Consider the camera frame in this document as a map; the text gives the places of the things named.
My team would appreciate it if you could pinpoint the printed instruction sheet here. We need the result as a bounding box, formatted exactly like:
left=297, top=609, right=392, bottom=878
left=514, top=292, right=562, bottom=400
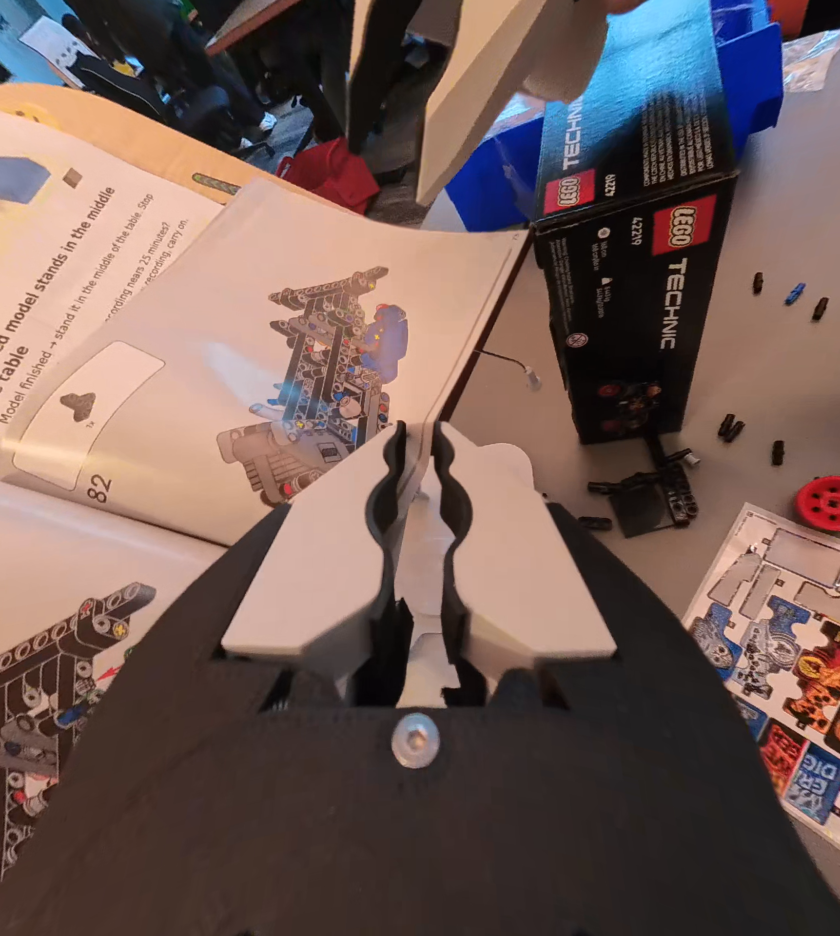
left=0, top=95, right=225, bottom=480

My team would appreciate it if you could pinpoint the clear plastic bag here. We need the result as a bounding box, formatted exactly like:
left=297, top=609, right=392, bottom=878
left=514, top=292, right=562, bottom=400
left=781, top=28, right=840, bottom=94

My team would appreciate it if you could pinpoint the dark flat panel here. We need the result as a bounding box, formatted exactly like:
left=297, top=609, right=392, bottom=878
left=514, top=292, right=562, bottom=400
left=610, top=488, right=673, bottom=540

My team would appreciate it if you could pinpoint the red wheel rim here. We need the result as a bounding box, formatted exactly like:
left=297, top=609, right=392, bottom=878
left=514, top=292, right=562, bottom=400
left=795, top=475, right=840, bottom=531

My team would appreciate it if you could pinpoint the red bag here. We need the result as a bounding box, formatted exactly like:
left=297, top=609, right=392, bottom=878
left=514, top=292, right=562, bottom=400
left=277, top=137, right=383, bottom=215

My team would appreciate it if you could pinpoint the blue plastic bin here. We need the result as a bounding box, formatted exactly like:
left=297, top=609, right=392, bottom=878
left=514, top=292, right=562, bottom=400
left=445, top=0, right=786, bottom=234

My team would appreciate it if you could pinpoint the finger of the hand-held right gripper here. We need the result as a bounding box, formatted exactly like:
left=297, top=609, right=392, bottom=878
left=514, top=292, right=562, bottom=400
left=347, top=0, right=428, bottom=156
left=415, top=0, right=608, bottom=208

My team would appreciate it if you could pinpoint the colourful sticker sheet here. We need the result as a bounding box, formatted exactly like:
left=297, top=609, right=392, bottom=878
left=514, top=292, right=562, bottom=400
left=683, top=501, right=840, bottom=875

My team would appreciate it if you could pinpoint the grey desk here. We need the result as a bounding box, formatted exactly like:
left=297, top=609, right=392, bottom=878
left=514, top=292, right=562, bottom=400
left=420, top=18, right=840, bottom=936

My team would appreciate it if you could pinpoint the black toy set box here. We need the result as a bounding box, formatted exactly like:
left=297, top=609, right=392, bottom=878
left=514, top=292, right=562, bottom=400
left=533, top=0, right=742, bottom=447

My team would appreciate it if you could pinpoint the instruction booklet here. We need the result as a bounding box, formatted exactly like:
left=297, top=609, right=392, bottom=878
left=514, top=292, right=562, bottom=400
left=0, top=177, right=534, bottom=936

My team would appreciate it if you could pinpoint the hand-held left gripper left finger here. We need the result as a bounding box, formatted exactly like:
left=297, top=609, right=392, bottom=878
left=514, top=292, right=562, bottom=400
left=221, top=421, right=413, bottom=707

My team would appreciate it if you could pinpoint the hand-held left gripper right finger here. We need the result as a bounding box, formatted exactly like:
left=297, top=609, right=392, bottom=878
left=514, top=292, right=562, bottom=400
left=433, top=421, right=618, bottom=688

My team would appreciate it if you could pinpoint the thick black holed beam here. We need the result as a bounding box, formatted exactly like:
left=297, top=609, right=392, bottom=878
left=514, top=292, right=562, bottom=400
left=664, top=464, right=700, bottom=526

